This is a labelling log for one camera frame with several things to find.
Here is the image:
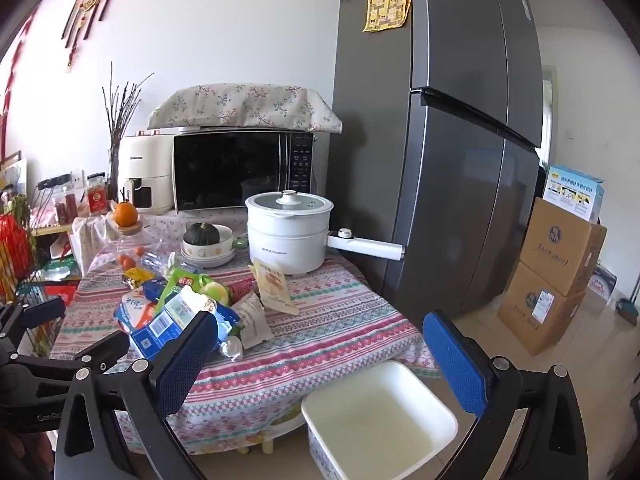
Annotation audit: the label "large orange tangerine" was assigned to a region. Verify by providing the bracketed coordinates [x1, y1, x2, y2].
[113, 201, 138, 228]

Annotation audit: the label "red net bag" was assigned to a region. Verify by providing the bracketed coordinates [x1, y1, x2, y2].
[0, 212, 36, 301]

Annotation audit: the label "red paper garland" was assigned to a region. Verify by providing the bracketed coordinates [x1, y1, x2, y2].
[0, 5, 41, 161]

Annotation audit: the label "blue white snack bag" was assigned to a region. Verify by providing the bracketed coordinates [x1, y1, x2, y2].
[170, 287, 243, 341]

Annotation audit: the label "white air fryer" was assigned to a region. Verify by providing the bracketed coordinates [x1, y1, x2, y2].
[117, 130, 177, 216]

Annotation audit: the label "black-fronted microwave oven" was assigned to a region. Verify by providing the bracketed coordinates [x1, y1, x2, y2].
[172, 130, 331, 213]

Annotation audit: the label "light blue printed box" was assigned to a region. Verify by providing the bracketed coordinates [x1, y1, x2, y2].
[542, 164, 606, 223]

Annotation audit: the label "crumpled white paper wrapper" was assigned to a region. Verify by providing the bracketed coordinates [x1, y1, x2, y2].
[232, 292, 275, 350]

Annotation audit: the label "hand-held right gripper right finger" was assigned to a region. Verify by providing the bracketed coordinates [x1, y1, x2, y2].
[422, 309, 591, 480]

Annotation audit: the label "wooden shelf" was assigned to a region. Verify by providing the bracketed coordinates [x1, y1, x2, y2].
[30, 215, 83, 281]

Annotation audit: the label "floral appliance cover cloth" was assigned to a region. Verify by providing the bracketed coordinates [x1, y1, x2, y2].
[146, 84, 344, 135]

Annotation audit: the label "clear plastic bottle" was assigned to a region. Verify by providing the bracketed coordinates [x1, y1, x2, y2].
[140, 252, 176, 273]

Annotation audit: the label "cardboard box with logo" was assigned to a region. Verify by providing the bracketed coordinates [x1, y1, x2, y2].
[520, 196, 608, 297]

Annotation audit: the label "orange white snack bag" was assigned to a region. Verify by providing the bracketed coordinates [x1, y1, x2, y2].
[114, 292, 161, 333]

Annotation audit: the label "green snack bag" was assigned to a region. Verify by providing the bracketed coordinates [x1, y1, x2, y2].
[160, 270, 213, 306]

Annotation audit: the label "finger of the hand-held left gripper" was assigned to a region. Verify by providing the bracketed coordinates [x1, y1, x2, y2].
[15, 331, 132, 386]
[0, 296, 67, 356]

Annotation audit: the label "white electric cooking pot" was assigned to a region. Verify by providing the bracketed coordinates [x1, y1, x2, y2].
[245, 190, 404, 277]

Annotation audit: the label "red label glass jar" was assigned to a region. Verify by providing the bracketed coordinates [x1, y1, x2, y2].
[85, 172, 108, 217]

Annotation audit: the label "glass jar with wooden lid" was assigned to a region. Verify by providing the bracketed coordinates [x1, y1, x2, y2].
[105, 225, 151, 271]

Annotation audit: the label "grey refrigerator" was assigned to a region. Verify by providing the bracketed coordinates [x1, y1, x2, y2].
[330, 0, 546, 318]

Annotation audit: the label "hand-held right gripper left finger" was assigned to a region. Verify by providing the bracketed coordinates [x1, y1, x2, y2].
[54, 310, 221, 480]

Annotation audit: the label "yellow printed paper sheet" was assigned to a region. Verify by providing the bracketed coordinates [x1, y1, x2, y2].
[362, 0, 415, 34]

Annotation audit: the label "dark green squash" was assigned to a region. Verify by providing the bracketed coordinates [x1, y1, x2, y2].
[183, 222, 221, 247]

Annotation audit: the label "white plastic bin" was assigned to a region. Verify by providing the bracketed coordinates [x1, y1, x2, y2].
[300, 360, 459, 480]

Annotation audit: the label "beige snack packet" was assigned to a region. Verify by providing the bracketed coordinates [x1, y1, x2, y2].
[248, 257, 301, 317]

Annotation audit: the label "green-handled ceramic bowl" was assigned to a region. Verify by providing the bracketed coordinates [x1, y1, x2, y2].
[181, 224, 249, 260]

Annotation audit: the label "dried branches in vase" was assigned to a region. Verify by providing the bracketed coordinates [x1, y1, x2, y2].
[101, 72, 155, 201]

